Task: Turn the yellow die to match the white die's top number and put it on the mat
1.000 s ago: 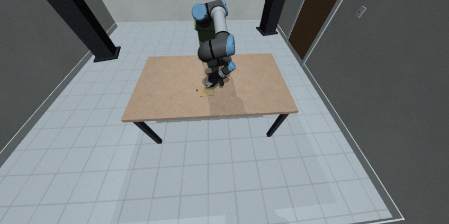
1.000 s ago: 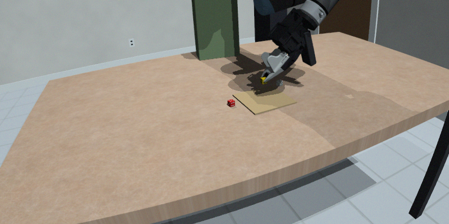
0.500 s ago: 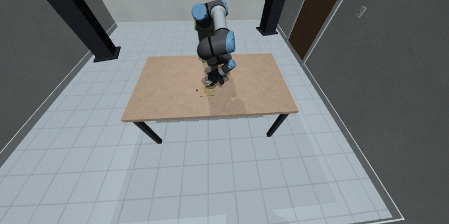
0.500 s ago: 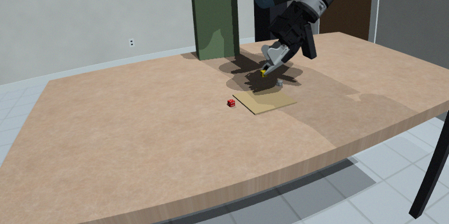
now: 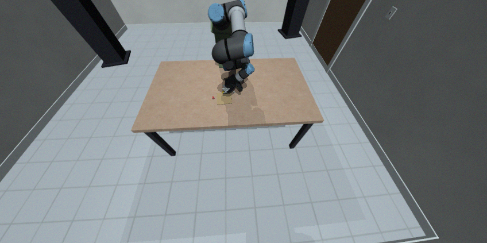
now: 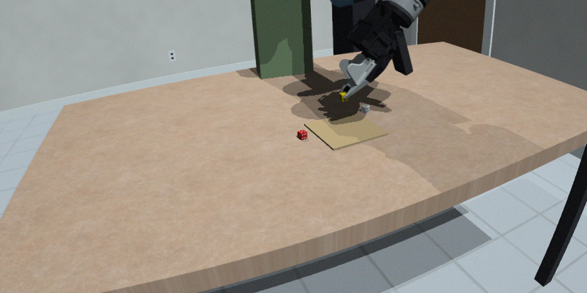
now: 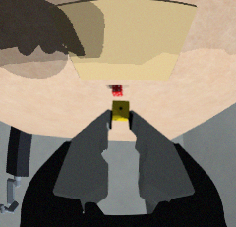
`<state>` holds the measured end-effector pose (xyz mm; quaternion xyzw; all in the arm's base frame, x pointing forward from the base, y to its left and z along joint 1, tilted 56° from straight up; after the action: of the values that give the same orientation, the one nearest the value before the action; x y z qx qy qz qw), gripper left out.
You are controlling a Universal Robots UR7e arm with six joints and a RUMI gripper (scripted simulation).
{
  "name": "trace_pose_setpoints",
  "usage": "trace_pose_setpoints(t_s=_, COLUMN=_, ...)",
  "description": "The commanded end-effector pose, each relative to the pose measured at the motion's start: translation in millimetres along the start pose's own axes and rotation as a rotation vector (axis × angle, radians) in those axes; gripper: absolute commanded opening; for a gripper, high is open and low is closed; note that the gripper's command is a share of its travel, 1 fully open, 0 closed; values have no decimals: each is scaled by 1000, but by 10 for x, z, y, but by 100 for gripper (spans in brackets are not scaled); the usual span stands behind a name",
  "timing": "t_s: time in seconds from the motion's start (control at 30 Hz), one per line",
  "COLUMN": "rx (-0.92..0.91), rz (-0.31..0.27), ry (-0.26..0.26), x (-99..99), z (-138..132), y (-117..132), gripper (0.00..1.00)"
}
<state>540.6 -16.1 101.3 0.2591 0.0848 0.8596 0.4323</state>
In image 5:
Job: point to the beige flat mat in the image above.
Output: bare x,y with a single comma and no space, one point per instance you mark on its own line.
224,98

